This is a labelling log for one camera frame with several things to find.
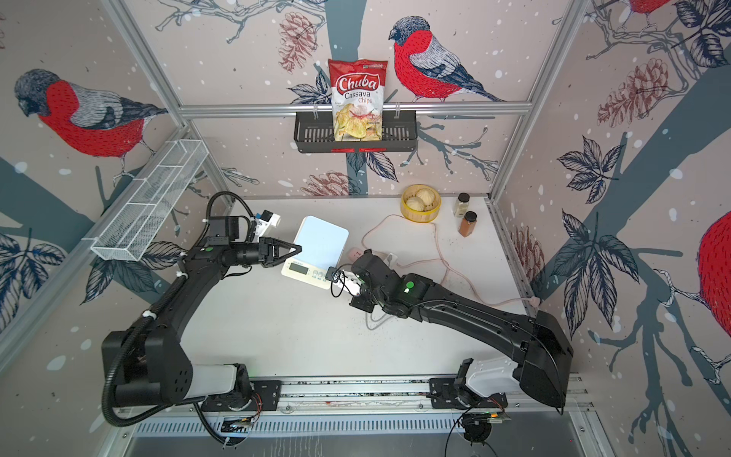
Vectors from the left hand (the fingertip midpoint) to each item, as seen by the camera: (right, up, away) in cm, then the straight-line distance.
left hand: (302, 249), depth 73 cm
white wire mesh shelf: (-45, +7, 0) cm, 45 cm away
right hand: (+13, -9, +3) cm, 16 cm away
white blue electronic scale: (+5, 0, +1) cm, 5 cm away
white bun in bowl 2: (+40, +17, +41) cm, 60 cm away
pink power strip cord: (+43, -6, +28) cm, 52 cm away
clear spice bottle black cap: (+54, +14, +36) cm, 66 cm away
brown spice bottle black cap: (+54, +6, +31) cm, 63 cm away
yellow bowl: (+41, +11, +38) cm, 57 cm away
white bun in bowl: (+35, +14, +37) cm, 54 cm away
